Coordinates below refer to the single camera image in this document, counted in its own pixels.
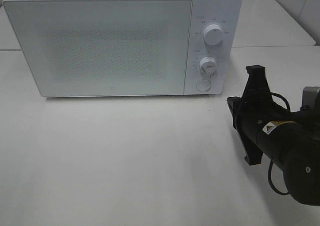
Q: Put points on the round door release button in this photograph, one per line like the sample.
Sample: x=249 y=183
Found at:
x=203 y=85

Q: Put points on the white microwave oven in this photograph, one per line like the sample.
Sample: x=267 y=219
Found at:
x=202 y=13

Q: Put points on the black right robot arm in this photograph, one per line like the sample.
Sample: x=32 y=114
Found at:
x=291 y=140

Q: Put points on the white timer knob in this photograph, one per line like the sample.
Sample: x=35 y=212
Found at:
x=208 y=65

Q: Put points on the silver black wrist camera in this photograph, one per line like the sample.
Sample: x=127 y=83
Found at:
x=311 y=97

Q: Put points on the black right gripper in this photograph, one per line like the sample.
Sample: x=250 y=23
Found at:
x=252 y=112

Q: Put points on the white microwave door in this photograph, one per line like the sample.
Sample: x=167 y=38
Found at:
x=104 y=48

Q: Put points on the upper white power knob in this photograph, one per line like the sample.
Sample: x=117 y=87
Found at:
x=213 y=34

